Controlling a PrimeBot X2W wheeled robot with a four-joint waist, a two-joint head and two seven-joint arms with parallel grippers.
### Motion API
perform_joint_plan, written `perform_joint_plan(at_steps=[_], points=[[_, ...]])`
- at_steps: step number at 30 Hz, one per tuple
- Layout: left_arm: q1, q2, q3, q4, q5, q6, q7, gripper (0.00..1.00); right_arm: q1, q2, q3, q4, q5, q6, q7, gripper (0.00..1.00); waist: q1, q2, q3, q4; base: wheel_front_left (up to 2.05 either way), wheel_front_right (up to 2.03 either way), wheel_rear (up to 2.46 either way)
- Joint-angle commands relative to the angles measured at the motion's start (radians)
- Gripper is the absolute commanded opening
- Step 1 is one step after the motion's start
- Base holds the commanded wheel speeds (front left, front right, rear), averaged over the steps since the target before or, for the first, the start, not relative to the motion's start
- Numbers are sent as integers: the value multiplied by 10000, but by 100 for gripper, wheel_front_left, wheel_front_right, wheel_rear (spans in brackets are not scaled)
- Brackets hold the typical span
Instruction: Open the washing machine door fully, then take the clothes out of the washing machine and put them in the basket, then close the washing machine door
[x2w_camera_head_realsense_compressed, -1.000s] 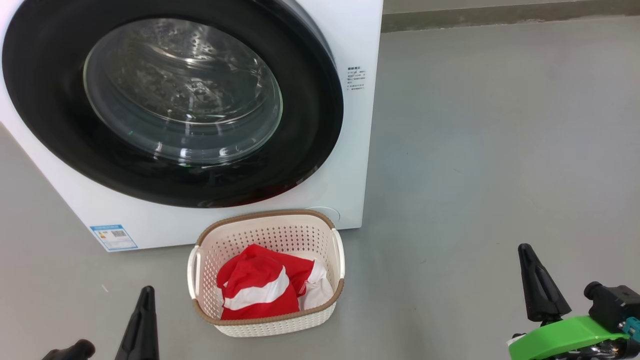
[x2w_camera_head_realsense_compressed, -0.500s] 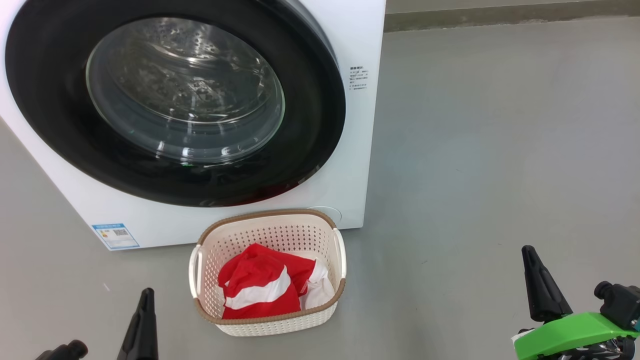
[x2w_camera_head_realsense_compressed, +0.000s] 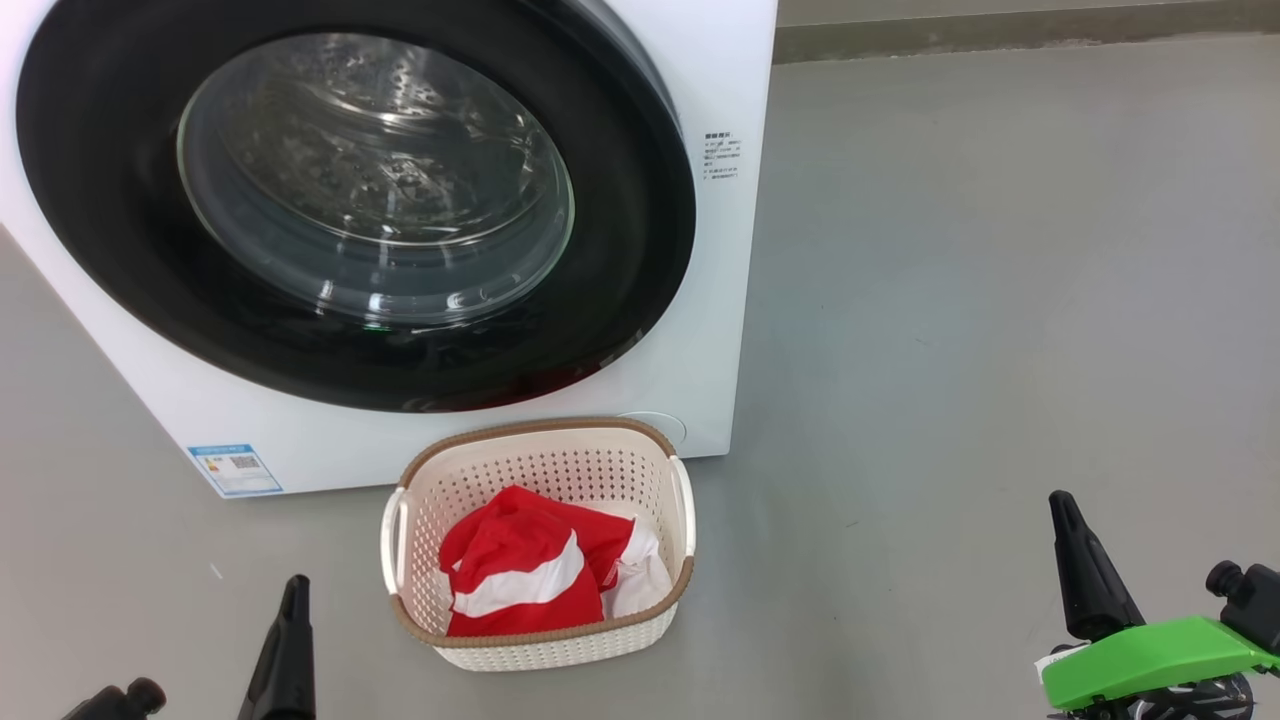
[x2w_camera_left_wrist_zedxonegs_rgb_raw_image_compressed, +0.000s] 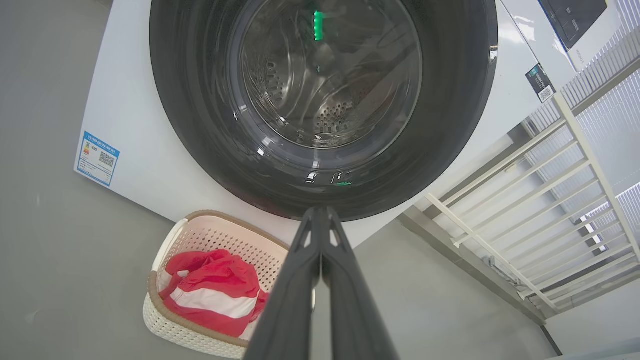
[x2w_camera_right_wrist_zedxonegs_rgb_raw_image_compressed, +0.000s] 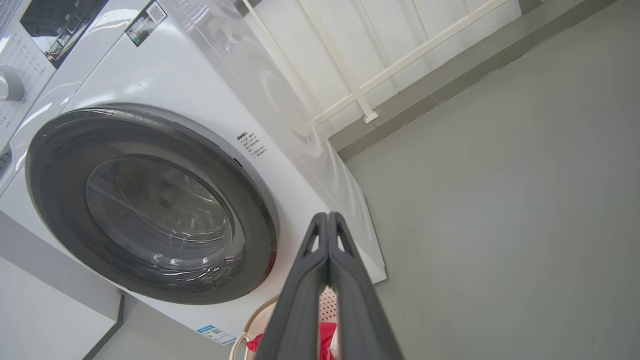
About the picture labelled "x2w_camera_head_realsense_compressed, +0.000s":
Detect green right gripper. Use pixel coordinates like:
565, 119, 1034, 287
1040, 490, 1280, 720

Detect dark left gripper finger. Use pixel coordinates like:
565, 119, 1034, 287
237, 574, 317, 720

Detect red and white garment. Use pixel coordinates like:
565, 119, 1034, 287
438, 485, 673, 638

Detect black round glass washer door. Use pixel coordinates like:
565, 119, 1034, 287
15, 0, 698, 414

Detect cream perforated basket brown rim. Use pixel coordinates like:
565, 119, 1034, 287
380, 417, 697, 672

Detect white front-load washing machine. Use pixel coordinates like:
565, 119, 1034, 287
0, 0, 779, 498

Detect blue energy label sticker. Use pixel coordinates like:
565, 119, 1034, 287
187, 444, 284, 498

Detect round white filter cover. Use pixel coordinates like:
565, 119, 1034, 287
615, 411, 688, 446

